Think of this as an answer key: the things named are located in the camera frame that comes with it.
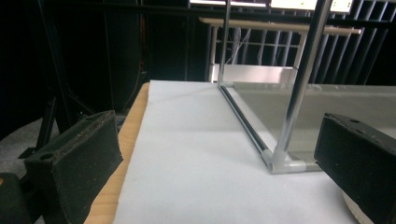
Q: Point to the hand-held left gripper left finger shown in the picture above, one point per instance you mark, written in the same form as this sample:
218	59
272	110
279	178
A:
77	168

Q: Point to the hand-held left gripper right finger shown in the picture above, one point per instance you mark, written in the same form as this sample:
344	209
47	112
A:
358	161

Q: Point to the grey translucent panel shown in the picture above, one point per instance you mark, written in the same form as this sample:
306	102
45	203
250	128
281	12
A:
330	105

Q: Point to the black tripod stand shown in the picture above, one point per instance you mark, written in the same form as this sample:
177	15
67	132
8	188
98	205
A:
57	93

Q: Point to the black slatted rack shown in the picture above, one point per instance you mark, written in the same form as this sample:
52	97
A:
358	59

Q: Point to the white table mat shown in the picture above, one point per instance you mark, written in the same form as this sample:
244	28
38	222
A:
193	149

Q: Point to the shiny aluminium box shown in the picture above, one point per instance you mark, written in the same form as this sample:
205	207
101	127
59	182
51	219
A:
255	74

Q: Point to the bright monitor screen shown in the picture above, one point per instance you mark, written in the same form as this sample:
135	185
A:
243	2
311	4

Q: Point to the aluminium tube frame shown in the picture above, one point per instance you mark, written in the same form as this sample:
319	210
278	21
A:
299	93

